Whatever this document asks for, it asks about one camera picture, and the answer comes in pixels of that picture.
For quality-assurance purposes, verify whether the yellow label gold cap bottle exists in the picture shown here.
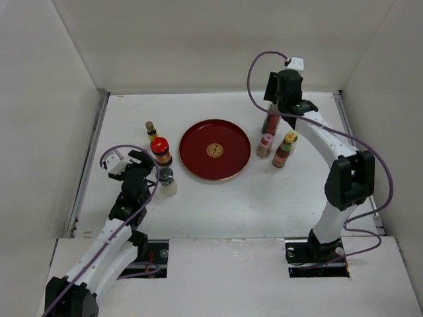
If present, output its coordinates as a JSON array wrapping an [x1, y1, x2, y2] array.
[[145, 121, 158, 142]]

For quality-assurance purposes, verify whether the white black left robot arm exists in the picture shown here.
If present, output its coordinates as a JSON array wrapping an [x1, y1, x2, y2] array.
[[43, 145, 159, 316]]

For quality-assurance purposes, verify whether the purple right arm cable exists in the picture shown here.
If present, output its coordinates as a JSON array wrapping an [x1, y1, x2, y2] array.
[[247, 50, 395, 265]]

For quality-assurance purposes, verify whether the right aluminium table rail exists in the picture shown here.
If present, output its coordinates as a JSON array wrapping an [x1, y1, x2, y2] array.
[[334, 90, 384, 234]]

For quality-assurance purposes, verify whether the back aluminium table rail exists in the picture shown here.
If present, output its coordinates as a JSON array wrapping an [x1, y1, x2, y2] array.
[[98, 88, 343, 96]]

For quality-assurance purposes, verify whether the red round lacquer tray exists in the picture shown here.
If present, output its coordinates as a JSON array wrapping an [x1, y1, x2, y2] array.
[[178, 119, 251, 181]]

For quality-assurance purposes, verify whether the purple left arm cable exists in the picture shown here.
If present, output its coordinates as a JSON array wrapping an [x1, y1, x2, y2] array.
[[41, 144, 161, 317]]

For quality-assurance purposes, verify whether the red lid chili sauce jar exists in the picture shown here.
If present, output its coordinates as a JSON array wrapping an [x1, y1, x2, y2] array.
[[150, 137, 173, 166]]

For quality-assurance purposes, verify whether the yellow cap red sauce bottle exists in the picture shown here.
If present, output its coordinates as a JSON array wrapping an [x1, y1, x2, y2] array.
[[272, 132, 296, 168]]

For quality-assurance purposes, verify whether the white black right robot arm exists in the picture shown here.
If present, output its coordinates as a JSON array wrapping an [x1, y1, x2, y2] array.
[[264, 69, 375, 264]]

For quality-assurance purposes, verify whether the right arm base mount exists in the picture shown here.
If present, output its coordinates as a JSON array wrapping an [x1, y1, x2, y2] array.
[[285, 238, 350, 278]]

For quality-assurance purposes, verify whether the clear grinder with black top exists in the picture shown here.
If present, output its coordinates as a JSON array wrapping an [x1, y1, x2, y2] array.
[[159, 166, 178, 197]]

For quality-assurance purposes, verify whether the aluminium table rail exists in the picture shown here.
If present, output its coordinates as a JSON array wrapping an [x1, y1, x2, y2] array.
[[334, 90, 384, 234], [63, 88, 110, 238], [98, 88, 343, 96]]

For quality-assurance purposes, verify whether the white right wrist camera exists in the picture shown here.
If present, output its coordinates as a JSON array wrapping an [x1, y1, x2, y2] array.
[[284, 57, 305, 71]]

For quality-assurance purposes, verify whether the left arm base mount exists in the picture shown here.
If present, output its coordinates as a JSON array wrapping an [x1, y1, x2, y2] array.
[[119, 240, 169, 279]]

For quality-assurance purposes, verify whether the tall dark bottle red label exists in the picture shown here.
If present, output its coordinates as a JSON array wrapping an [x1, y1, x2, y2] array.
[[262, 102, 281, 135]]

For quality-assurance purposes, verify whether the pink lid spice jar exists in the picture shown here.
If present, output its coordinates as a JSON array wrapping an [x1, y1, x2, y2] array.
[[256, 133, 274, 159]]

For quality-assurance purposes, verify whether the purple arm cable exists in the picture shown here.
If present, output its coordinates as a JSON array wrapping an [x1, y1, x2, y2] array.
[[41, 144, 161, 317], [247, 50, 395, 265]]

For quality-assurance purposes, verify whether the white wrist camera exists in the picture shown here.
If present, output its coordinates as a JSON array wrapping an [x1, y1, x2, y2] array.
[[101, 153, 130, 175], [284, 57, 305, 71]]

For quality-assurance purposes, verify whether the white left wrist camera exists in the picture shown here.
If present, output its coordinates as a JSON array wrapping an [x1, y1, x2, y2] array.
[[101, 153, 130, 175]]

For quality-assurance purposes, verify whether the left aluminium table rail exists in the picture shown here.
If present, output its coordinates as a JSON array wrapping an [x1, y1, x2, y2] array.
[[63, 88, 110, 238]]

